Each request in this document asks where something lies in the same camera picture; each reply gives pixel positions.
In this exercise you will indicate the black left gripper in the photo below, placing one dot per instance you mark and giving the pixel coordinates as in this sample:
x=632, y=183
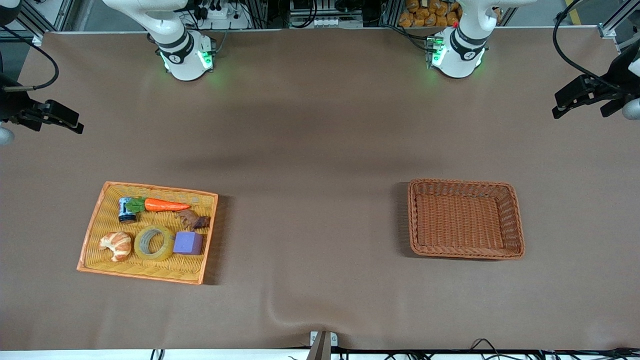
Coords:
x=616, y=88

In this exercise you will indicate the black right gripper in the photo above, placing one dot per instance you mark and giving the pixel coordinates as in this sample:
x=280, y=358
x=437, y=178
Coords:
x=11, y=106

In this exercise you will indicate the yellow clear tape roll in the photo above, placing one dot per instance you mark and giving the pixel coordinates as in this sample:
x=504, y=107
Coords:
x=138, y=244

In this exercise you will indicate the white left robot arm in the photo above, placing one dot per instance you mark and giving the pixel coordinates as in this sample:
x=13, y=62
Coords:
x=457, y=55

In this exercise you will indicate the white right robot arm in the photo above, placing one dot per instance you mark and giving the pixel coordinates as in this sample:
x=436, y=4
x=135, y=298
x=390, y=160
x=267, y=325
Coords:
x=185, y=60

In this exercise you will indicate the yellow orange wicker tray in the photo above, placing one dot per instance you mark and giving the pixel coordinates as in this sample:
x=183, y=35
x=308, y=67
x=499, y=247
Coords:
x=110, y=220

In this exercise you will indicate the small blue can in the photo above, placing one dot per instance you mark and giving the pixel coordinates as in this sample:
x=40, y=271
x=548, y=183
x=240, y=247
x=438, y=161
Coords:
x=126, y=214

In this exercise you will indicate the orange toy carrot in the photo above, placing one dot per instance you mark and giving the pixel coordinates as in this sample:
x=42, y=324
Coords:
x=165, y=205

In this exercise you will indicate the toy croissant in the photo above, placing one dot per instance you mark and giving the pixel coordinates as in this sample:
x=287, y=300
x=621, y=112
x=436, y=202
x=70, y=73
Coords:
x=117, y=245

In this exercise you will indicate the brown toy animal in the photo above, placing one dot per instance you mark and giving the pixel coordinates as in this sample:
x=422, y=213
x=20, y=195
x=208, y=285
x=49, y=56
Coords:
x=192, y=220

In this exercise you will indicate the brown wicker basket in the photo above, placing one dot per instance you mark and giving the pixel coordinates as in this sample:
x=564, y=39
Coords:
x=460, y=220

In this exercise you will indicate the purple foam block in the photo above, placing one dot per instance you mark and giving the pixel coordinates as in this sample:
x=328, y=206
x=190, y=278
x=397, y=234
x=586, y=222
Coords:
x=187, y=243

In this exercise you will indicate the pile of orange buns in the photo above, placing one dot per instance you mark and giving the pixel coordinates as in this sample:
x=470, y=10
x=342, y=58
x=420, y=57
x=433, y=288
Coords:
x=420, y=12

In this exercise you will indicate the white power strip with plugs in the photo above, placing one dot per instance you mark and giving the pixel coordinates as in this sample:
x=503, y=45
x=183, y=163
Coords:
x=225, y=15

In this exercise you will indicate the white socket strip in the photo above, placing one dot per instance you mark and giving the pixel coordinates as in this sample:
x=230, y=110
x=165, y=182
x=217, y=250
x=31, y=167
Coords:
x=330, y=22

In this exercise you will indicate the brown table cover sheet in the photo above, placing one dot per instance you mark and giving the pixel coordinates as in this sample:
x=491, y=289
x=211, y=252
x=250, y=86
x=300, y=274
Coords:
x=350, y=275

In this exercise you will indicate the aluminium frame profile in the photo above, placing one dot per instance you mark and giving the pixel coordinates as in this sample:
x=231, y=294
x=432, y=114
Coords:
x=45, y=20
x=615, y=25

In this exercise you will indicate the grey metal clamp bracket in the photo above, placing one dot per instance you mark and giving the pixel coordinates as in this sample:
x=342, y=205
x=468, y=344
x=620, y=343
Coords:
x=323, y=342

